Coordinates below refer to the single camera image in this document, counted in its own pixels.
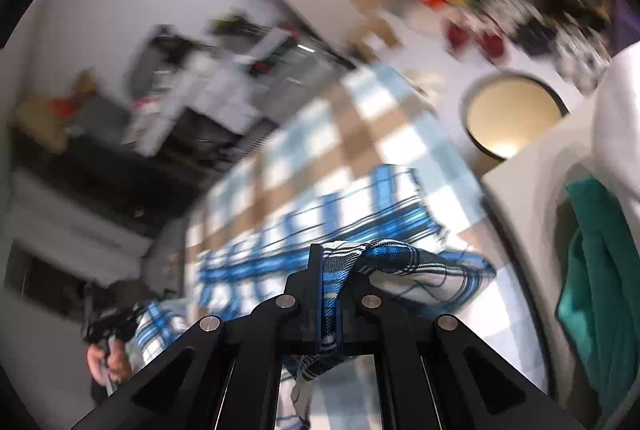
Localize silver suitcase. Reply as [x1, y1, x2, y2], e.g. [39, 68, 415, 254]
[272, 42, 361, 83]

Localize large flat cardboard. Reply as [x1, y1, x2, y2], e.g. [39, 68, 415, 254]
[10, 75, 98, 153]

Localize pile of floor shoes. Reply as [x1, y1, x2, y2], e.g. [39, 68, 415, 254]
[445, 0, 508, 61]

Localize grey arched mirror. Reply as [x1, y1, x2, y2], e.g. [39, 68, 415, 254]
[125, 27, 201, 86]

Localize black shoe box red trim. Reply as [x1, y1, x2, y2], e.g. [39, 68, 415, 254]
[247, 30, 301, 76]

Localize white drawer unit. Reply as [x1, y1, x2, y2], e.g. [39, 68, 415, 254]
[192, 55, 266, 131]

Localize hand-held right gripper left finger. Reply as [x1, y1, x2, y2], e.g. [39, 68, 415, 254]
[70, 244, 324, 430]

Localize blue white plaid shirt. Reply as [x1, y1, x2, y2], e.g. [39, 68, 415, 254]
[125, 165, 498, 430]

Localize person's left hand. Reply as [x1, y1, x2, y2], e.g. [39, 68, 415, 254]
[86, 342, 132, 384]

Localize purple cloth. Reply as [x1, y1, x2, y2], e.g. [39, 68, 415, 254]
[611, 2, 640, 56]

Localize round black-rimmed bin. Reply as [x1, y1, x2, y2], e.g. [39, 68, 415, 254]
[459, 70, 570, 161]

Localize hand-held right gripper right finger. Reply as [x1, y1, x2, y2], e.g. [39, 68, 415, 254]
[337, 271, 591, 430]

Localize brown blue checkered bed sheet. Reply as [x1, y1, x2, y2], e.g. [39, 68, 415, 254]
[185, 65, 546, 430]

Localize small cardboard box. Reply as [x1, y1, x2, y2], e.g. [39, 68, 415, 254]
[350, 17, 401, 56]

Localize white laundry basket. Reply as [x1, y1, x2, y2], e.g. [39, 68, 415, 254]
[480, 42, 640, 430]

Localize teal cloth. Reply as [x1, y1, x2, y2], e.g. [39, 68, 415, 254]
[557, 177, 640, 416]

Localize dark wardrobe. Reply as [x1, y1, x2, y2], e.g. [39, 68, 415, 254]
[10, 130, 226, 231]

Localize black wrapped bouquet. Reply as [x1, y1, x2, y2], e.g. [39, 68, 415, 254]
[207, 12, 261, 36]

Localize white dressing table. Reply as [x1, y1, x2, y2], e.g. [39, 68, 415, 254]
[122, 55, 281, 156]

